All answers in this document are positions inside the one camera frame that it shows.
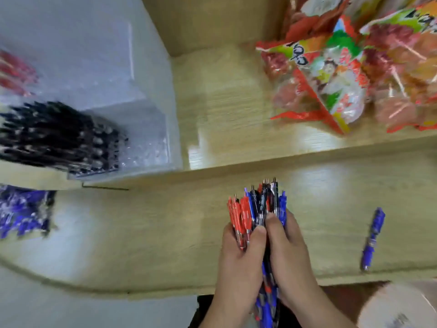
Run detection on person's right hand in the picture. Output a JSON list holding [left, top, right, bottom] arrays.
[[264, 210, 320, 304]]

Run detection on person's left hand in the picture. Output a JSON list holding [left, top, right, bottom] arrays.
[[215, 221, 268, 318]]

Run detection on pile of red blue pens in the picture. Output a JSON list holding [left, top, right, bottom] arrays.
[[227, 177, 287, 328]]

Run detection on blue click pen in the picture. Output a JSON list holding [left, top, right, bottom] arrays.
[[360, 207, 386, 272]]

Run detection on cluster of black pens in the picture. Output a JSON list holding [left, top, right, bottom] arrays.
[[0, 100, 129, 177]]

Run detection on pile of blue black pens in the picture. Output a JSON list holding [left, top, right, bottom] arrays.
[[0, 184, 57, 240]]

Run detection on clear tiered pen holder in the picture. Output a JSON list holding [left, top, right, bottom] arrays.
[[0, 0, 183, 181]]

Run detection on person's left forearm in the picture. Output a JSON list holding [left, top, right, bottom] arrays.
[[199, 297, 264, 328]]

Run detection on person's black trousers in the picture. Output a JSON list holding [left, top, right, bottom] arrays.
[[188, 295, 301, 328]]

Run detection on white round stool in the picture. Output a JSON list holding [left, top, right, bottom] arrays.
[[356, 282, 437, 328]]

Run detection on pile of colourful snack bags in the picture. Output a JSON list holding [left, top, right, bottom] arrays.
[[283, 0, 437, 133]]

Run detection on stack of red snack packets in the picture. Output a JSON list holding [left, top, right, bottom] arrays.
[[283, 0, 352, 41]]

